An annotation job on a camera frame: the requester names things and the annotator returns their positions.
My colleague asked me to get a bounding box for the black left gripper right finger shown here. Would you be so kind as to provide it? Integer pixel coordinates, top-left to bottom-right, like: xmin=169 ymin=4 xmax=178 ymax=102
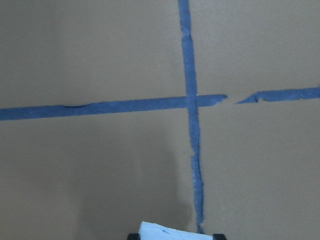
xmin=212 ymin=233 xmax=226 ymax=240

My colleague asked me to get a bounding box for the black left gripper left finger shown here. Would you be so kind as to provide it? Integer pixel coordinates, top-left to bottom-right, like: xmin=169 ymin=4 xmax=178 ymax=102
xmin=127 ymin=233 xmax=140 ymax=240

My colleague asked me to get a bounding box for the blue tape strip crosswise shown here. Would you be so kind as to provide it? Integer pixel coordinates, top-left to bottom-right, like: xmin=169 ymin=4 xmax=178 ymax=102
xmin=0 ymin=87 xmax=320 ymax=121

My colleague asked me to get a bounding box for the blue tape strip lengthwise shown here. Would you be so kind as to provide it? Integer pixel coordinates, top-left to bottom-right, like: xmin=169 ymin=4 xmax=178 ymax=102
xmin=178 ymin=0 xmax=205 ymax=234

